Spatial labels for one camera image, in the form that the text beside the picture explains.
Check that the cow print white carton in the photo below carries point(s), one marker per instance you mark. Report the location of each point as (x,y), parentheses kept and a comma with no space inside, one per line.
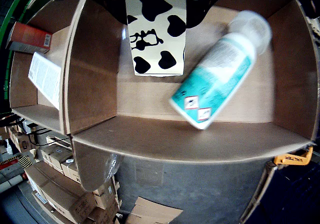
(155,59)

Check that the small maroon product box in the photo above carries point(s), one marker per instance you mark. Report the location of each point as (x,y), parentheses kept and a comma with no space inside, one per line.
(27,37)

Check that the long white product box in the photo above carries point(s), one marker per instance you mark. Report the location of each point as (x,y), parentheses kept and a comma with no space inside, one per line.
(45,79)

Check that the stacked brown cardboard cartons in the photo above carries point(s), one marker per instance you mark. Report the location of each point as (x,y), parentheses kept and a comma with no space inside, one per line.
(65,196)

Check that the flat cardboard sheets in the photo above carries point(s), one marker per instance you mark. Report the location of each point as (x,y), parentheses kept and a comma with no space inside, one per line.
(155,211)

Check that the teal and white bottle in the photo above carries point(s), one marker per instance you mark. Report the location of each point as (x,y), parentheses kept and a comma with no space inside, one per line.
(217,79)

